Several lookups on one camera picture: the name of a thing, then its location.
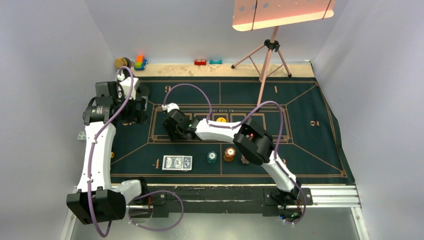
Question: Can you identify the green poker chip stack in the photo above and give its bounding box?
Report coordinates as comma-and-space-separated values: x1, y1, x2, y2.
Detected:
206, 151, 217, 165

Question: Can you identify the yellow dealer button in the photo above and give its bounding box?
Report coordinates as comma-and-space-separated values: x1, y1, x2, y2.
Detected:
216, 117, 227, 123

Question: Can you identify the orange poker chip stack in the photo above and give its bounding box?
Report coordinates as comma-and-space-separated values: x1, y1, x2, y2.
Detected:
224, 147, 236, 162

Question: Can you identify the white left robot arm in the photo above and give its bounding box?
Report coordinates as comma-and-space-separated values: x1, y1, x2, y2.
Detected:
66, 81, 150, 225

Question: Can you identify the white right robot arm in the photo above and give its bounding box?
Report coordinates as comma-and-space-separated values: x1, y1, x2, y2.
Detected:
163, 109, 301, 204

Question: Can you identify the blue playing card deck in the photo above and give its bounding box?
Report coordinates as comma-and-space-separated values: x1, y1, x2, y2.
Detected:
162, 155, 193, 172

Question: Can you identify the colourful toy block stack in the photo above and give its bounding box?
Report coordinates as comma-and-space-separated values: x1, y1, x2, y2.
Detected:
134, 55, 147, 71

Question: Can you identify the red toy block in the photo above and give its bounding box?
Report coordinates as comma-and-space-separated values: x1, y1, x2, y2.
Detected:
193, 58, 208, 66

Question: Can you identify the pink white poker chip stack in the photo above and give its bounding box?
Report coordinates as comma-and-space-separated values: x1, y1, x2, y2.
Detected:
241, 155, 250, 164

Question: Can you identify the teal toy block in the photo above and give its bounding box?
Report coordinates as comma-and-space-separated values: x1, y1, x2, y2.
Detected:
209, 59, 223, 65

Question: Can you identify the pink tripod stand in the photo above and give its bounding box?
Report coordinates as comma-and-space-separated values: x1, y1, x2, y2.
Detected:
231, 26, 292, 107

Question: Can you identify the green poker table mat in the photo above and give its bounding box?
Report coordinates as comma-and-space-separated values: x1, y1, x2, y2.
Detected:
110, 76, 355, 185

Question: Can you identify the pink perforated board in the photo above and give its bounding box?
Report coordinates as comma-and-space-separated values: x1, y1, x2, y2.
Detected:
232, 0, 336, 32

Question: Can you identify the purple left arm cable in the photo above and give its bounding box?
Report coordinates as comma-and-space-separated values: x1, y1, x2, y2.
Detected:
86, 65, 185, 238

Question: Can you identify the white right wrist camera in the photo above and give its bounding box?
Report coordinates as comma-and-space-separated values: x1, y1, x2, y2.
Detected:
161, 102, 180, 113

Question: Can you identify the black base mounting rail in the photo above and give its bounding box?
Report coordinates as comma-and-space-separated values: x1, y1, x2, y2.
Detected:
127, 184, 314, 219

